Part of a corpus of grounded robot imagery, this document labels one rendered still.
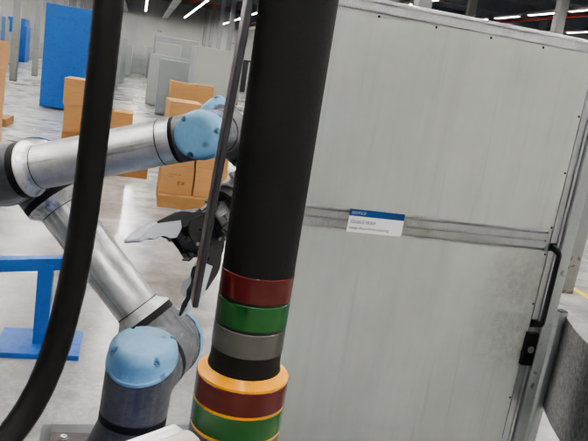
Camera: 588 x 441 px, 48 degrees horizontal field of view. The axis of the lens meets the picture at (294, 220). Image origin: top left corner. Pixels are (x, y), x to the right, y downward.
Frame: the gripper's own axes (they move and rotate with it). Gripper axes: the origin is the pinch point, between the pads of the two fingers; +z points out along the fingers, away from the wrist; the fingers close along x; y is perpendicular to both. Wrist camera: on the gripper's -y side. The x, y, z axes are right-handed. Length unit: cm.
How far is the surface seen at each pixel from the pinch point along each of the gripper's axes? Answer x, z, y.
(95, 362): -115, -41, 267
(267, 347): 20, 22, -68
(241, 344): 21, 23, -67
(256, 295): 23, 21, -68
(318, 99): 28, 15, -70
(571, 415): -163, -109, 33
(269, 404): 18, 23, -67
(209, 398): 20, 25, -66
